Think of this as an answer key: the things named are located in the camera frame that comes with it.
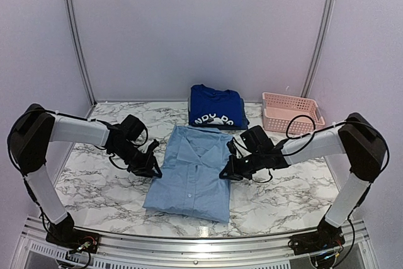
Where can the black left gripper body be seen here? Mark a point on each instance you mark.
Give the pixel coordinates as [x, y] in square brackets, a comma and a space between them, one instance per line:
[137, 164]

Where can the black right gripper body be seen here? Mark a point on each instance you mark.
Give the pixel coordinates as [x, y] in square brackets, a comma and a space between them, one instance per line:
[245, 168]

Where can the light blue shirt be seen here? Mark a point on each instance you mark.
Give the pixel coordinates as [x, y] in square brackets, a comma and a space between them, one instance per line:
[190, 184]

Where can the royal blue printed t-shirt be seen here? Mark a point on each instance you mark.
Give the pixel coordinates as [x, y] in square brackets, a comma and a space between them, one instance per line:
[204, 100]

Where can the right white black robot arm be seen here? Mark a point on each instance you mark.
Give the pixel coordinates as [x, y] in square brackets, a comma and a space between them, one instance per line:
[354, 143]

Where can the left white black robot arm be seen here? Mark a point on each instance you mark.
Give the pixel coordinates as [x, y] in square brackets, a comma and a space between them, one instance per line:
[31, 138]

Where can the folded dark blue garment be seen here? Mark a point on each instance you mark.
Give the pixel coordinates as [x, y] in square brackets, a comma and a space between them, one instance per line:
[222, 123]

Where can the pink perforated plastic basket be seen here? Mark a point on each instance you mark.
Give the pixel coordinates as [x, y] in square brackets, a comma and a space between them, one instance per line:
[278, 110]

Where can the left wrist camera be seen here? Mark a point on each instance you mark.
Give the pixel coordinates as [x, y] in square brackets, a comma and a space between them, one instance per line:
[149, 147]

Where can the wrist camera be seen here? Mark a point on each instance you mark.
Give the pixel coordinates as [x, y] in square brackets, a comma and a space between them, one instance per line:
[149, 147]
[255, 140]

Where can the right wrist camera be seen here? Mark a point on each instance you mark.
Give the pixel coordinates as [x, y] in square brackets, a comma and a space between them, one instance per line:
[255, 140]

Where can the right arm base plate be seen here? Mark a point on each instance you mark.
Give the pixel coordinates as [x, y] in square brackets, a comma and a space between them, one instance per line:
[312, 242]

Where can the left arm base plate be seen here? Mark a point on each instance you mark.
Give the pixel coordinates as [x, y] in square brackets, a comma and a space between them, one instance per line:
[80, 241]

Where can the aluminium front rail frame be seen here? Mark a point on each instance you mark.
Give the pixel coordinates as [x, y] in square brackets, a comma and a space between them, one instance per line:
[131, 251]

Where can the right aluminium corner post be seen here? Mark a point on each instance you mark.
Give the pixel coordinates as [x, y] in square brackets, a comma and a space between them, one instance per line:
[318, 47]

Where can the aluminium corner post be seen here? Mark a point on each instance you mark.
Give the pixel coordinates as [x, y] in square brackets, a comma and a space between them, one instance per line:
[318, 47]
[78, 50]

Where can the left aluminium corner post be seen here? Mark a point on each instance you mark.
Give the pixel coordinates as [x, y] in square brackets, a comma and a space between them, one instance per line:
[78, 50]

